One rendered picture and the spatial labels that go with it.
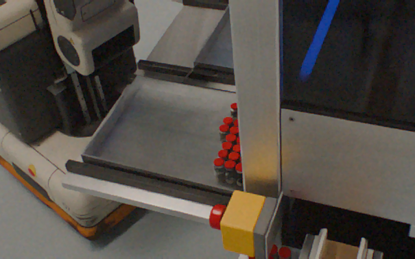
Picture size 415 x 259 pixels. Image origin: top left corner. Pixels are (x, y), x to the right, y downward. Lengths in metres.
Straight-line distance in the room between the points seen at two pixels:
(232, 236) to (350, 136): 0.24
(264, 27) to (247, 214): 0.31
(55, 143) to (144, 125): 0.95
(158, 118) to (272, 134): 0.49
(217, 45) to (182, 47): 0.09
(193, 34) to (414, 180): 0.83
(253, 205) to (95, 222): 1.24
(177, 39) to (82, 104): 0.74
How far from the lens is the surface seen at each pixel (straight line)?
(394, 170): 0.87
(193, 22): 1.59
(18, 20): 1.99
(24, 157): 2.24
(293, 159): 0.90
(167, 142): 1.26
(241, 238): 0.93
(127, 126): 1.31
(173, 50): 1.50
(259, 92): 0.82
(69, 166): 1.24
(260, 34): 0.76
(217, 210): 0.96
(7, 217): 2.44
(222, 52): 1.47
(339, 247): 1.02
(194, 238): 2.18
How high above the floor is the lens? 1.77
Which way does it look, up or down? 44 degrees down
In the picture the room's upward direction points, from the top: 8 degrees counter-clockwise
